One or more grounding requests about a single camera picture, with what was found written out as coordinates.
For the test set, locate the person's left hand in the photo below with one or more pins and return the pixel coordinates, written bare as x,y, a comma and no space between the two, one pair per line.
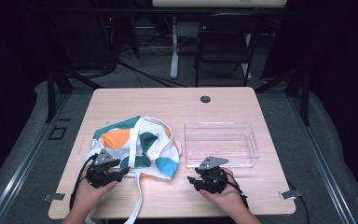
88,199

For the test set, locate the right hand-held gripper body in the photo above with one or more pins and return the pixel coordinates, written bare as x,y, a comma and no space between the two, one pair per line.
214,180

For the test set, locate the clear plastic box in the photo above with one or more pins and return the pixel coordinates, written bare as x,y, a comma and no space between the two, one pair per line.
220,143

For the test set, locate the aluminium rail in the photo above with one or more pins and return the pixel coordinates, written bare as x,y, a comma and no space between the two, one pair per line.
320,155
28,165

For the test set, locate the black chair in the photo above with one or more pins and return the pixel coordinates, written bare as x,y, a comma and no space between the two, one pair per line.
227,40

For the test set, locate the black metal stand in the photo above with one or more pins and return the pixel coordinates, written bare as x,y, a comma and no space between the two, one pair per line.
51,93
304,93

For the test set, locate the person's right hand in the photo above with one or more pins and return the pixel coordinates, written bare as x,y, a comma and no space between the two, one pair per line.
230,199

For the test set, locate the dark computer tower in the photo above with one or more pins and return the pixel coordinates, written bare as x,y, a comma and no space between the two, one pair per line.
84,40

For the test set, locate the white desk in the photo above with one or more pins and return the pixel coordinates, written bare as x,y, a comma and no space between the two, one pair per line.
174,46

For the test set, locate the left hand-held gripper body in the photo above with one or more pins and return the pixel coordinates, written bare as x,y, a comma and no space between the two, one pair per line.
101,174

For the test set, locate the dark table grommet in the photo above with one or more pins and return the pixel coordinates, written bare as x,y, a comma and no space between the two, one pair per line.
205,99

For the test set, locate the white tote bag coloured patches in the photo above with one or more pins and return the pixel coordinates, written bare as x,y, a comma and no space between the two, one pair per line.
136,137

